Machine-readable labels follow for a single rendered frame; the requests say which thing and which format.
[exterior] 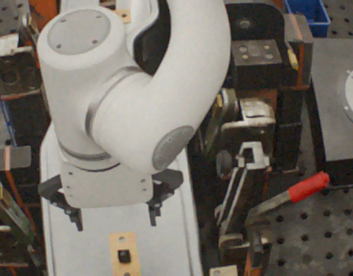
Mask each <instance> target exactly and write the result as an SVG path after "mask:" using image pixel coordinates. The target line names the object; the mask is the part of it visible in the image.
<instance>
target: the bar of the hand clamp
mask: <svg viewBox="0 0 353 276"><path fill-rule="evenodd" d="M275 164H276V159H275V158H269V157H268V155H267V154H263V149H262V145H261V143H260V142H248V143H242V145H241V152H240V153H239V154H238V155H237V156H236V158H235V159H232V158H231V155H230V153H228V152H227V150H220V152H219V154H218V156H217V171H218V174H220V176H221V177H228V174H229V173H231V170H232V168H235V169H234V172H233V174H232V180H231V183H230V185H229V187H228V189H227V196H226V198H225V200H224V203H223V205H222V209H221V213H220V215H219V218H218V221H217V225H218V227H219V228H221V227H222V222H223V221H224V219H227V221H226V225H225V227H224V229H223V232H222V235H221V237H223V236H224V235H226V234H231V233H240V232H241V229H242V228H243V227H244V224H245V220H246V218H247V215H248V213H249V212H250V206H251V205H252V203H253V201H254V198H255V194H256V192H257V190H258V188H259V185H260V181H261V180H262V177H263V175H264V170H267V169H268V166H275Z"/></svg>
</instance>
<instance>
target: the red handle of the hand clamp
mask: <svg viewBox="0 0 353 276"><path fill-rule="evenodd" d="M328 182H329V178H328V174H327V173H323V171H321V172H318V173H317V174H316V175H313V176H312V177H310V178H308V179H305V180H304V181H302V182H301V183H299V184H295V185H294V186H292V187H291V188H289V190H288V191H285V192H283V193H282V194H279V195H277V196H276V197H273V198H271V199H270V200H267V201H265V202H264V203H261V204H259V205H256V206H255V207H254V208H251V209H250V212H249V213H248V215H247V218H246V220H245V224H244V226H248V225H250V224H251V223H253V222H255V221H259V220H260V219H262V218H264V217H266V216H269V215H270V214H273V213H275V212H276V211H278V210H281V209H283V208H285V207H286V206H288V205H291V204H296V203H297V202H299V201H301V200H303V199H305V198H307V197H309V196H311V195H313V194H315V193H317V192H318V191H320V190H322V189H324V188H326V187H328ZM226 221H227V218H225V219H224V221H223V222H222V230H223V229H224V227H225V225H226Z"/></svg>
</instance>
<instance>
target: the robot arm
mask: <svg viewBox="0 0 353 276"><path fill-rule="evenodd" d="M167 3H168V4H169V9H170V12H171V16H172V32H171V41H170V44H169V46H168V49H167V53H166V55H165V57H164V58H163V62H162V63H161V65H160V67H159V68H158V71H157V73H156V74H155V75H154V77H151V76H150V75H149V74H146V72H145V71H142V69H141V68H139V66H138V65H137V64H136V63H135V61H134V60H133V58H132V57H131V54H130V53H129V51H128V47H127V44H126V32H125V29H126V28H125V26H124V24H123V23H124V22H123V21H122V19H121V17H120V16H119V15H118V14H117V13H115V12H114V11H112V10H109V9H107V8H106V7H105V8H103V7H98V6H87V7H76V8H73V9H71V10H68V11H65V12H63V13H62V14H60V15H58V16H56V17H55V18H53V20H51V21H50V22H49V23H48V24H47V25H46V26H45V28H44V30H42V32H41V34H40V36H39V40H38V46H37V50H38V55H39V62H40V66H41V68H40V69H41V71H42V72H41V73H42V75H43V79H44V88H45V89H46V91H45V92H46V94H47V99H48V105H49V109H50V111H51V116H52V119H53V125H54V130H55V132H56V137H57V155H58V161H59V168H60V173H59V174H58V175H56V176H54V177H51V178H50V179H47V180H46V181H45V182H42V183H40V184H39V190H38V194H39V195H40V196H42V197H43V198H44V199H45V200H49V201H50V204H51V205H54V206H56V207H58V208H59V209H63V210H64V214H66V215H69V217H70V220H71V223H75V224H76V228H77V231H78V232H82V231H84V229H83V221H82V210H81V208H88V209H89V208H96V207H98V208H102V207H108V206H110V207H114V206H119V205H134V204H142V203H146V204H147V206H148V210H149V219H150V224H151V227H157V224H156V218H155V217H160V216H162V214H161V208H162V207H163V202H164V201H165V200H166V199H169V198H170V197H171V196H174V194H175V190H176V189H178V188H179V187H180V186H181V184H183V182H184V177H183V172H182V171H179V170H176V169H172V168H168V166H170V164H171V163H173V162H174V160H175V159H177V158H178V157H179V155H180V154H181V152H182V151H183V149H184V148H185V147H186V145H188V142H189V140H190V139H191V138H192V137H193V135H194V134H195V132H196V131H197V128H198V127H199V125H200V124H201V122H202V121H203V119H204V117H205V116H206V113H207V112H208V110H209V108H210V106H211V105H212V104H213V101H214V100H215V98H216V97H217V94H218V92H219V90H220V87H221V86H222V83H223V80H224V79H225V77H226V73H227V69H228V64H229V61H230V51H231V33H230V26H229V21H228V17H227V12H226V8H225V6H224V3H223V0H167ZM345 94H346V101H347V104H348V105H349V108H350V110H351V111H352V112H353V71H352V72H351V73H350V75H349V76H348V78H347V81H346V89H345ZM153 180H155V181H159V182H161V183H160V184H157V183H156V182H154V181H153ZM62 188H63V190H64V192H63V193H62V192H60V191H59V190H60V189H62Z"/></svg>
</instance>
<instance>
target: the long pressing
mask: <svg viewBox="0 0 353 276"><path fill-rule="evenodd" d="M115 3H116V10H121V9H127V8H128V9H131V22H130V23H125V24H124V26H125V28H126V29H125V32H126V44H127V47H128V51H129V53H130V54H131V57H132V58H133V60H134V61H135V62H136V59H135V46H136V45H137V44H138V43H139V40H141V39H143V37H145V36H146V35H147V34H148V33H149V32H150V31H151V30H153V29H154V28H155V27H156V26H157V25H158V23H159V22H160V20H161V11H160V6H159V3H160V2H159V0H116V1H115ZM99 5H100V2H99V0H61V2H60V10H59V15H60V14H62V13H63V12H66V11H68V10H71V9H73V8H76V7H87V6H98V7H99ZM168 168H172V169H176V170H179V171H182V172H183V177H184V182H183V184H181V186H180V187H179V188H178V189H176V190H175V194H174V195H172V196H171V197H170V198H169V199H166V200H165V201H164V202H163V207H162V208H161V214H162V216H160V217H155V218H156V224H157V227H151V224H150V219H149V210H148V206H147V204H146V203H142V204H134V205H119V206H114V207H110V206H108V207H102V208H98V207H96V208H89V209H88V208H81V210H82V221H83V229H84V231H82V232H78V231H77V228H76V224H75V223H71V220H70V217H69V215H66V214H64V210H63V209H59V208H58V207H56V206H54V205H51V204H50V201H49V200H45V199H44V198H43V197H42V196H40V199H41V212H42V224H43V234H44V256H45V264H46V272H47V276H113V273H112V259H111V254H110V245H109V237H108V235H109V234H111V233H113V232H134V233H135V236H136V241H137V247H138V254H139V261H140V273H141V276H205V272H204V262H203V257H202V249H201V245H200V239H199V238H200V235H199V227H198V219H197V213H196V208H195V196H194V192H193V186H192V176H191V171H190V163H189V158H188V148H187V145H186V147H185V148H184V149H183V151H182V152H181V154H180V155H179V157H178V158H177V159H175V160H174V162H173V163H171V164H170V166H168ZM59 173H60V168H59V161H58V155H57V137H56V132H55V130H54V125H53V120H52V121H51V123H50V126H49V127H48V130H47V132H46V135H45V137H44V139H43V143H42V144H41V146H40V150H39V182H40V183H42V182H45V181H46V180H47V179H50V178H51V177H54V176H56V175H58V174H59Z"/></svg>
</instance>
